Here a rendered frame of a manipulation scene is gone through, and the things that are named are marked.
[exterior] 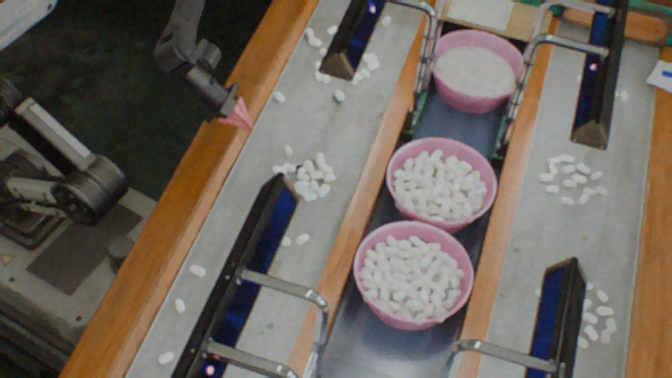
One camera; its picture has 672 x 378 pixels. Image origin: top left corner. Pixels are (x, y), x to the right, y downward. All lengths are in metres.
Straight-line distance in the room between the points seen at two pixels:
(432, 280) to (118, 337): 0.70
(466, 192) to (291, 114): 0.49
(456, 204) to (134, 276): 0.77
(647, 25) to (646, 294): 0.86
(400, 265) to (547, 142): 0.57
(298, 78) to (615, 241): 0.91
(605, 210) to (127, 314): 1.16
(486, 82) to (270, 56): 0.59
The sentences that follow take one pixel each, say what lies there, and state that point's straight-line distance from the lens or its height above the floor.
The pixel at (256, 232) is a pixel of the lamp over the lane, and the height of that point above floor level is 1.11.
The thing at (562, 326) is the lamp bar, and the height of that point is 1.11.
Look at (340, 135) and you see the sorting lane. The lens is 2.23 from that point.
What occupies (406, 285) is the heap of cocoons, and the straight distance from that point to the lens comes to 1.97.
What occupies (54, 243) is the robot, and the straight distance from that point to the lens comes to 2.39.
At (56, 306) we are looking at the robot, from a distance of 2.28.
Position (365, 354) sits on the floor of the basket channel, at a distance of 1.95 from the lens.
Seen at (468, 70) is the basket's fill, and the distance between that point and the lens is 2.48.
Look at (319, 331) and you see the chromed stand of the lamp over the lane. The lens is 1.57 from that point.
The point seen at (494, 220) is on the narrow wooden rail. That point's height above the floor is 0.76.
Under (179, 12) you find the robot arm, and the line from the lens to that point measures 2.07.
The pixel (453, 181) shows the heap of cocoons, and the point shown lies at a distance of 2.18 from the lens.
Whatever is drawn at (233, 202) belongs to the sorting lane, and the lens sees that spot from 2.08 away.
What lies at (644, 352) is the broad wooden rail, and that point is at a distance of 2.01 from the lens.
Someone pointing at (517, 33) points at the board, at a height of 0.78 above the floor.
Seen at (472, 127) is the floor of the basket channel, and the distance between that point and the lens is 2.41.
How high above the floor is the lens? 2.38
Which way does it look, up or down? 51 degrees down
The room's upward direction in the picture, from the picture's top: 7 degrees clockwise
